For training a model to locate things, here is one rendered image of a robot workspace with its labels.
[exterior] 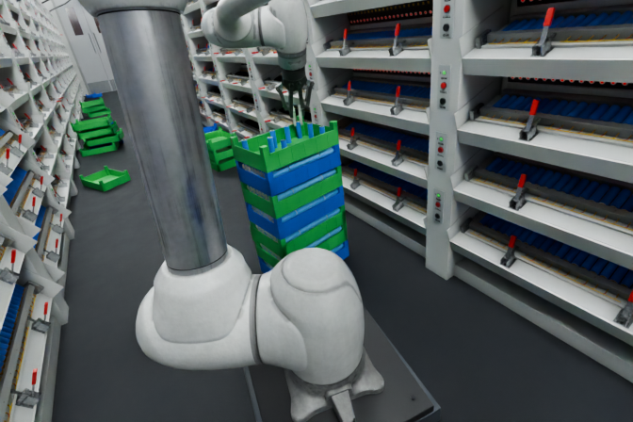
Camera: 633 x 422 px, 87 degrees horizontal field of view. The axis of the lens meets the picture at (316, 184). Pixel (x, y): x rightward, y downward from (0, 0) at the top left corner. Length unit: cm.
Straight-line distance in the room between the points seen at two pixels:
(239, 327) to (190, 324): 8
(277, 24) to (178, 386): 103
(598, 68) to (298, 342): 74
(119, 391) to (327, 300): 81
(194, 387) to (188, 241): 64
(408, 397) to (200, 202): 51
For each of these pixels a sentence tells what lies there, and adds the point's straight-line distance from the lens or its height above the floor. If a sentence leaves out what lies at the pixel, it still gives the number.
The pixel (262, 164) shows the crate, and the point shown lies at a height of 51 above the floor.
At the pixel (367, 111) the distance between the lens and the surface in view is 128.
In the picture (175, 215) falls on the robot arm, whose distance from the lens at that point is 53.
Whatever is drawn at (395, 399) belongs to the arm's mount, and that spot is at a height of 22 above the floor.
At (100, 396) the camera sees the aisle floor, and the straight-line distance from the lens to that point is 125.
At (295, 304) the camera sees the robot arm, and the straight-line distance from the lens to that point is 55.
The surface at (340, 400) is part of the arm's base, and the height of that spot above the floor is 26.
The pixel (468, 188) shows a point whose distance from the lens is 109.
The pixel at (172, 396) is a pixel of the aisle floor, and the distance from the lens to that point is 114.
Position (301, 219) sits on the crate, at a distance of 113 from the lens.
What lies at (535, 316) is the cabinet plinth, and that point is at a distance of 121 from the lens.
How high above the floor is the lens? 85
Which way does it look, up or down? 25 degrees down
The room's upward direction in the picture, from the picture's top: 7 degrees counter-clockwise
